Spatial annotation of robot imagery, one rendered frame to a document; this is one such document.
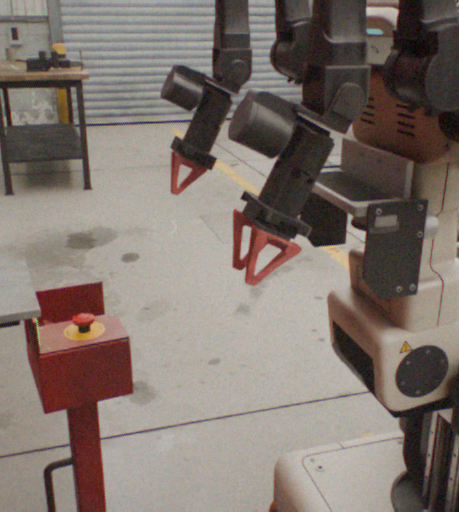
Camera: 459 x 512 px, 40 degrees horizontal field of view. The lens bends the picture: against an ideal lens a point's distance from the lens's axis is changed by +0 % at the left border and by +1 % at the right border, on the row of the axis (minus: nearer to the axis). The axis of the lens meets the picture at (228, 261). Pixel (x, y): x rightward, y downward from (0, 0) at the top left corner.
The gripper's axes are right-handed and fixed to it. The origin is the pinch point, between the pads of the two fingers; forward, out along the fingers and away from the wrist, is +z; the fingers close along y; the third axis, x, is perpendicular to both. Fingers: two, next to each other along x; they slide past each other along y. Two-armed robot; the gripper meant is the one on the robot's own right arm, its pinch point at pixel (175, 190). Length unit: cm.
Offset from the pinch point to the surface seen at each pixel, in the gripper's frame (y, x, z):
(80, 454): 10, 2, 54
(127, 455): -53, 39, 92
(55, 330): 9.5, -12.2, 30.5
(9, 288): 41, -26, 13
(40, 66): -418, -12, 13
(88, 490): 9, 7, 62
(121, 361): 15.8, -0.6, 29.8
